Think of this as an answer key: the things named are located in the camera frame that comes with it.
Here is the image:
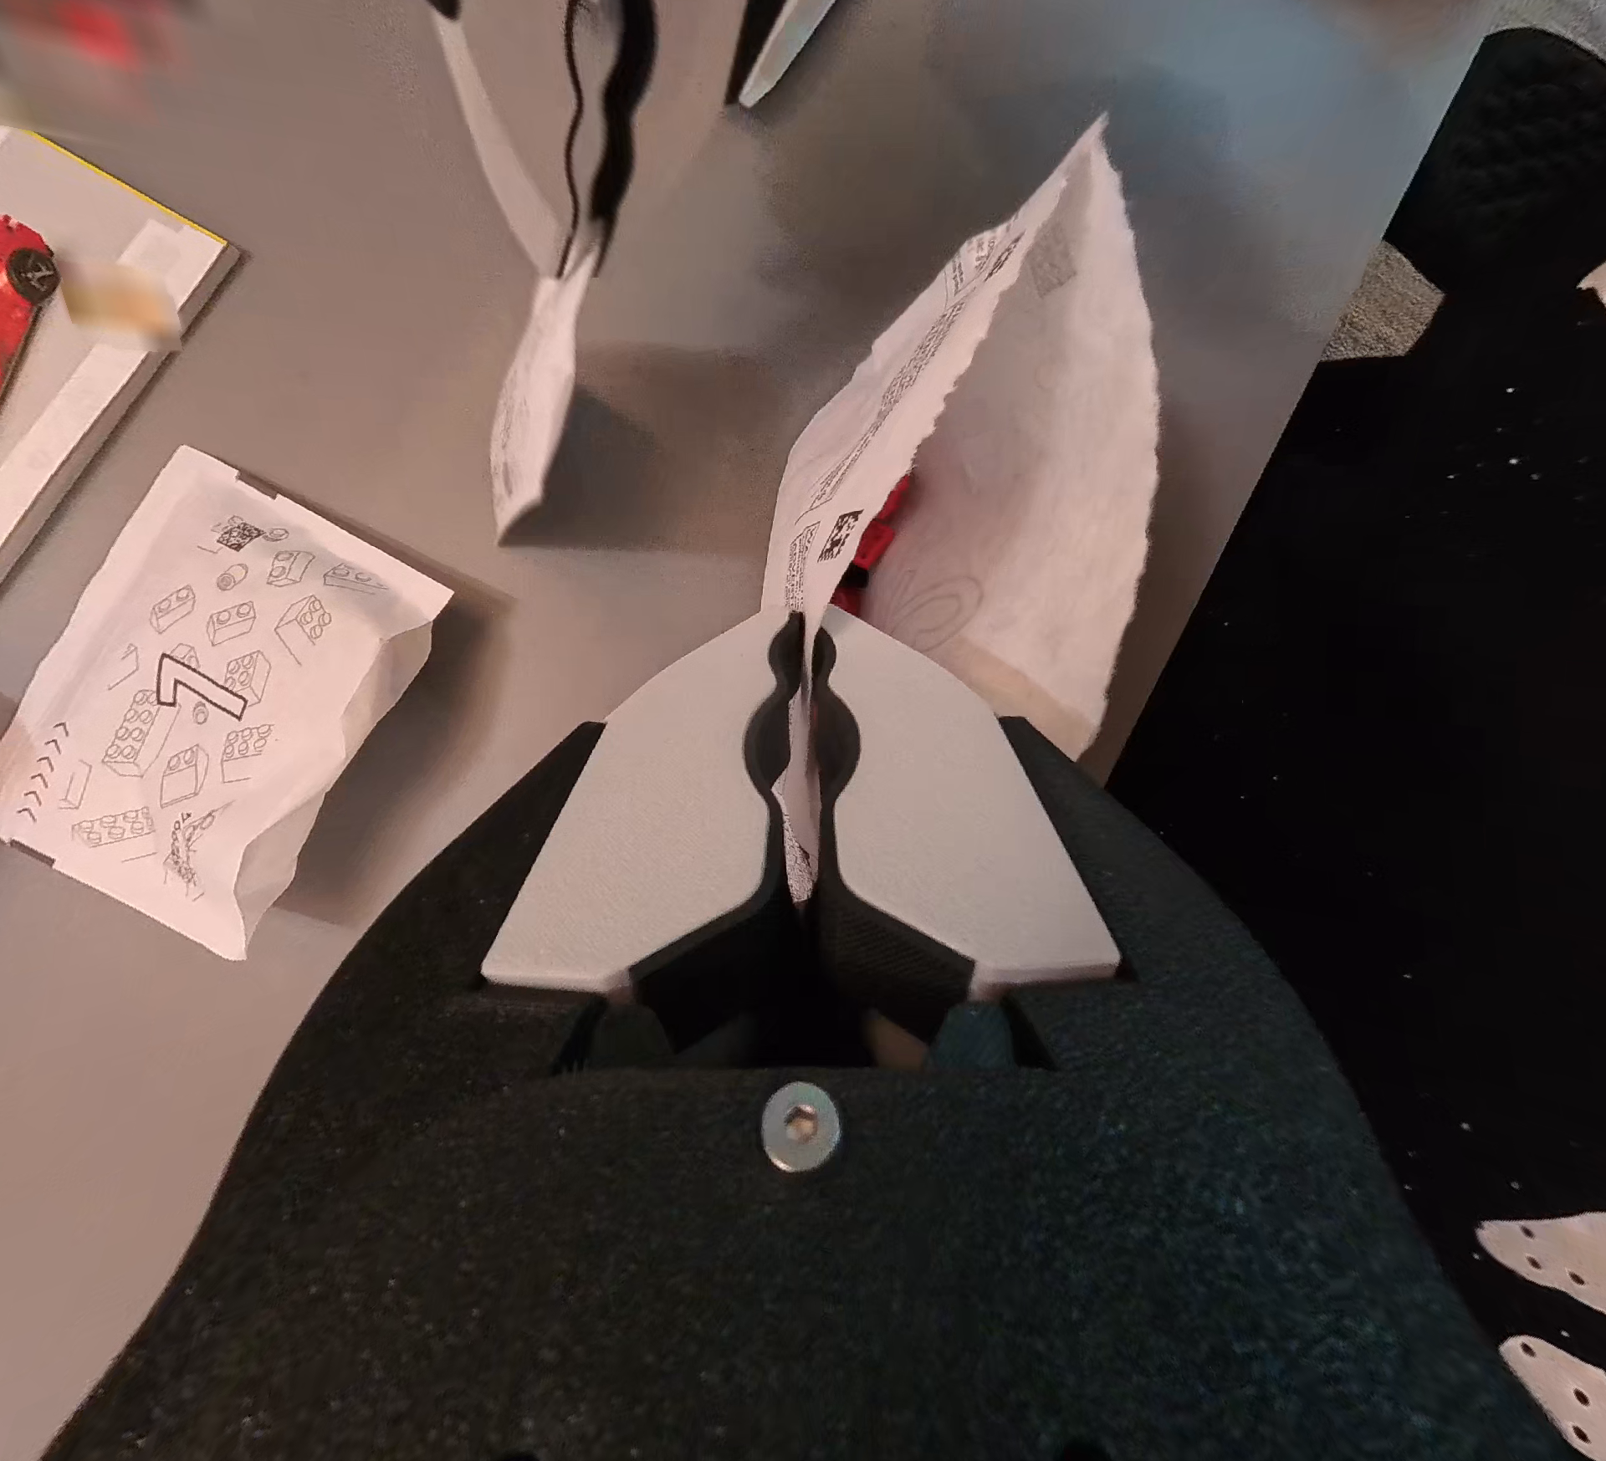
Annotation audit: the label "red toy bricks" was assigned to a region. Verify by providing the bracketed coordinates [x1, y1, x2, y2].
[831, 479, 915, 617]

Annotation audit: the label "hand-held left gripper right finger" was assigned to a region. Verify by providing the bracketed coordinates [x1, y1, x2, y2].
[814, 622, 1125, 1001]

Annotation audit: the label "torn white paper bag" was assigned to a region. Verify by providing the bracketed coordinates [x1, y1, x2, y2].
[762, 112, 1159, 910]

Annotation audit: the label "sealed printed white paper bag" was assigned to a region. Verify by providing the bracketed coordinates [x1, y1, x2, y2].
[0, 444, 457, 960]

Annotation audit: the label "torn white paper strip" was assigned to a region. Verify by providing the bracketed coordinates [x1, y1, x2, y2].
[494, 242, 607, 543]

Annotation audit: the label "person's black patterned clothing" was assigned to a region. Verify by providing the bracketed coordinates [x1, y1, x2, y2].
[1105, 23, 1606, 1461]

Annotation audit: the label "toy set instruction booklet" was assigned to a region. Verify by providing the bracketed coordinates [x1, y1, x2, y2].
[0, 124, 241, 587]

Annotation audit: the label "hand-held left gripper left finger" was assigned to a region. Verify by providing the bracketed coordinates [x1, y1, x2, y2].
[484, 617, 805, 1004]

